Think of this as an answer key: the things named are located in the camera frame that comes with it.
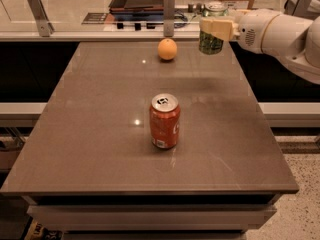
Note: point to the yellow printed bag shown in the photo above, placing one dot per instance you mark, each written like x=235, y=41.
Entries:
x=37, y=231

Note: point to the green soda can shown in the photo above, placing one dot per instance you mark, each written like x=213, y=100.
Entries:
x=208, y=44

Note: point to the left metal railing post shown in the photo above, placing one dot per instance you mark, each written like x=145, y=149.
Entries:
x=44, y=26

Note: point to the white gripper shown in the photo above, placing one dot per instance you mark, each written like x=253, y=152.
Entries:
x=249, y=33

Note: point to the metal railing post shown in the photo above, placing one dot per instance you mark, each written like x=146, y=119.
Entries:
x=44, y=26
x=168, y=18
x=302, y=8

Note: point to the middle metal railing post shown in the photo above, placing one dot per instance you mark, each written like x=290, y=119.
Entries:
x=168, y=18

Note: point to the orange soda can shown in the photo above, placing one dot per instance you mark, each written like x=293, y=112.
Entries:
x=164, y=115

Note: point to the right metal railing post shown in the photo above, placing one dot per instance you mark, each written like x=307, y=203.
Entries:
x=302, y=8

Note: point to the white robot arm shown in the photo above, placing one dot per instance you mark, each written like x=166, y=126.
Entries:
x=292, y=40

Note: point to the orange fruit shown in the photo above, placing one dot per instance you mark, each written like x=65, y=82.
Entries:
x=167, y=49

